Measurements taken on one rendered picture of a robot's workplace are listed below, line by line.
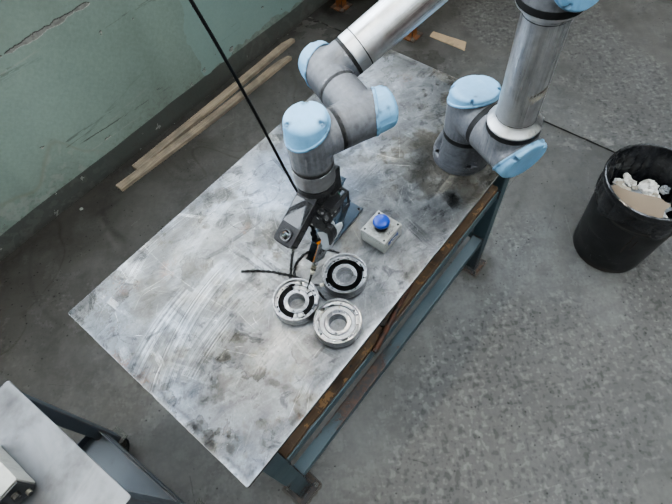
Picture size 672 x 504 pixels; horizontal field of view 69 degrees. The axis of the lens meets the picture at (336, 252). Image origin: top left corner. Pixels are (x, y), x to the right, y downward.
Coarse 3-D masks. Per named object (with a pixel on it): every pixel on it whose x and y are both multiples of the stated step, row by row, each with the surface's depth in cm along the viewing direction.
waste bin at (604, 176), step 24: (648, 144) 176; (624, 168) 184; (648, 168) 183; (600, 192) 175; (600, 216) 179; (624, 216) 167; (648, 216) 161; (576, 240) 202; (600, 240) 185; (624, 240) 177; (648, 240) 173; (600, 264) 195; (624, 264) 190
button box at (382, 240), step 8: (368, 224) 117; (392, 224) 117; (400, 224) 116; (368, 232) 116; (376, 232) 116; (384, 232) 116; (392, 232) 115; (400, 232) 119; (368, 240) 118; (376, 240) 115; (384, 240) 114; (392, 240) 117; (376, 248) 118; (384, 248) 116
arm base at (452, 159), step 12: (444, 132) 124; (444, 144) 125; (456, 144) 122; (444, 156) 127; (456, 156) 124; (468, 156) 124; (480, 156) 125; (444, 168) 129; (456, 168) 126; (468, 168) 127; (480, 168) 127
